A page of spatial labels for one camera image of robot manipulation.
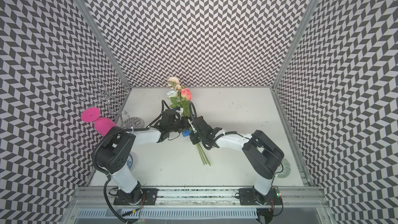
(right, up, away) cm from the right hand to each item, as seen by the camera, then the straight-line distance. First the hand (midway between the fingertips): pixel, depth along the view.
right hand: (192, 136), depth 89 cm
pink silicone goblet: (-42, +9, -15) cm, 46 cm away
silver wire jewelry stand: (-56, +27, +14) cm, 64 cm away
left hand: (+2, +8, +2) cm, 8 cm away
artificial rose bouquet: (-8, +23, +5) cm, 25 cm away
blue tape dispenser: (-4, +2, +2) cm, 4 cm away
